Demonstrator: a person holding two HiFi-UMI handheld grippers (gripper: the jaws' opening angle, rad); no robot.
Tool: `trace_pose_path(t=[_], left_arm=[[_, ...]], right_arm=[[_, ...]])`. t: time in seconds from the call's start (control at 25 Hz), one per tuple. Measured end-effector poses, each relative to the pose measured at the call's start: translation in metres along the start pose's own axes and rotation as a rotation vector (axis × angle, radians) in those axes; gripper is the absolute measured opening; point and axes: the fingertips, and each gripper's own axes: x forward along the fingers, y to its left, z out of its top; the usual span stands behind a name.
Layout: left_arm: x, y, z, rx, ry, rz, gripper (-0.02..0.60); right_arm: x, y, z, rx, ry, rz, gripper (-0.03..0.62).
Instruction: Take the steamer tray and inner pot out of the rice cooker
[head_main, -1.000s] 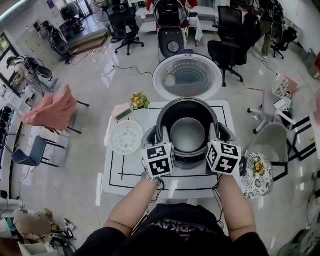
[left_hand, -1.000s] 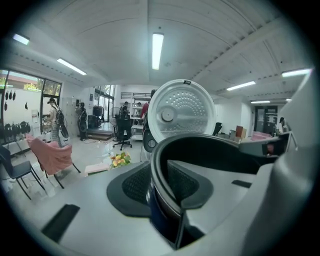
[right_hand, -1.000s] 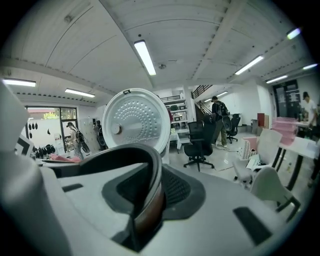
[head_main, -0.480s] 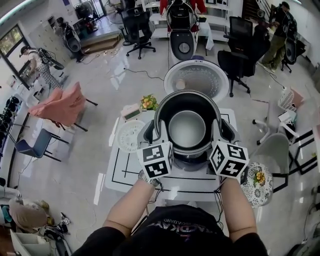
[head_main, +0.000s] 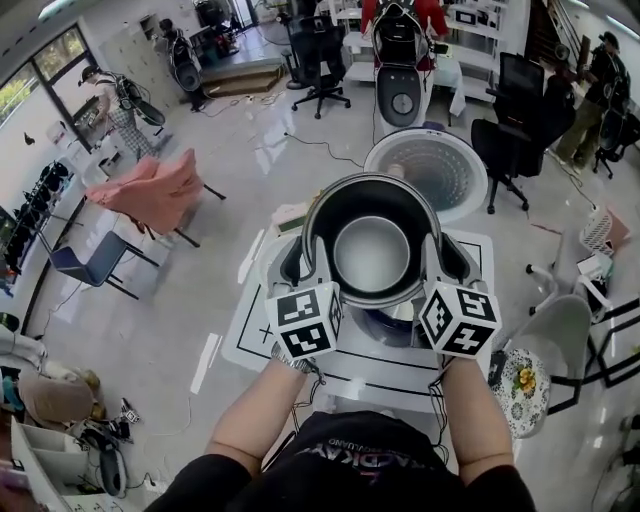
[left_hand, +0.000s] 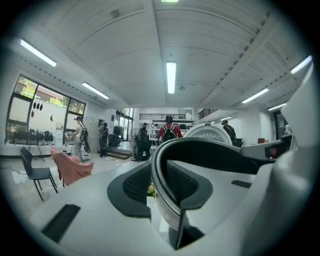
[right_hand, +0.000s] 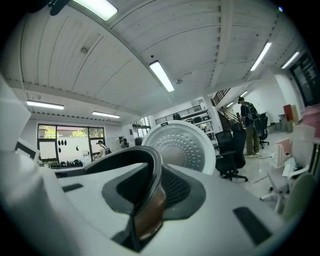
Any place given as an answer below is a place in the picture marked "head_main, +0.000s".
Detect wooden step platform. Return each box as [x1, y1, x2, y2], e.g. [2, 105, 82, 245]
[202, 59, 286, 99]

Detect person's black printed shirt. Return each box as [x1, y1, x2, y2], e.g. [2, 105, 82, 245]
[144, 409, 536, 512]

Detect grey-green shell chair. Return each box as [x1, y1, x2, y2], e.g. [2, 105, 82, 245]
[504, 293, 594, 416]

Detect silver wristwatch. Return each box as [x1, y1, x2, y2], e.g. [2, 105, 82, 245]
[269, 342, 321, 375]

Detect navy blue rice cooker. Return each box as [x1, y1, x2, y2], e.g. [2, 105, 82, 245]
[344, 127, 490, 347]

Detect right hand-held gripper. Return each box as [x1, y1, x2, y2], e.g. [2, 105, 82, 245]
[412, 232, 503, 361]

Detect white open box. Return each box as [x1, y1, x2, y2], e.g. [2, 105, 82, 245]
[575, 252, 614, 296]

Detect table with pale cloth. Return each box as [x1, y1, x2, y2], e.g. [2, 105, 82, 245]
[429, 59, 466, 126]

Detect person's left forearm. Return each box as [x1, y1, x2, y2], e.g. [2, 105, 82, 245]
[207, 357, 314, 474]

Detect person's right forearm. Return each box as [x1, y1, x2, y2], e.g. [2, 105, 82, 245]
[439, 354, 516, 486]

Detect dark metal pot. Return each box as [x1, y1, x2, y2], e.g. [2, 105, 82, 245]
[302, 172, 444, 311]

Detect navy blue chair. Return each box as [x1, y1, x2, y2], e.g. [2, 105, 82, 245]
[49, 229, 161, 301]

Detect rack of black bags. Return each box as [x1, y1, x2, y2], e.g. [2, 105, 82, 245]
[0, 160, 74, 281]

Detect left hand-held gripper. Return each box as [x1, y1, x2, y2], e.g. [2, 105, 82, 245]
[262, 234, 345, 361]

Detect white perforated steamer tray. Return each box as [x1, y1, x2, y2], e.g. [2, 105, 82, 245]
[264, 238, 307, 301]

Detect white perforated basket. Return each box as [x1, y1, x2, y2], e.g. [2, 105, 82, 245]
[579, 204, 631, 259]

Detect black office chair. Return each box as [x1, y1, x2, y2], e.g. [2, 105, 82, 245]
[470, 52, 576, 215]
[282, 14, 351, 120]
[592, 109, 640, 179]

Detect white open cabinet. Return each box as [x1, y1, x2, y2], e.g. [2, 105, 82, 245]
[9, 417, 131, 512]

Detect small white digital clock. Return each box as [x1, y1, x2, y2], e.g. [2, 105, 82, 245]
[272, 202, 307, 235]

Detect floral patterned round stool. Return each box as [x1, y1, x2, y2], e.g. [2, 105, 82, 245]
[492, 347, 551, 439]

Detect chair with pink cloth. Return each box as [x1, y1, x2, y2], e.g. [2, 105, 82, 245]
[84, 148, 226, 249]

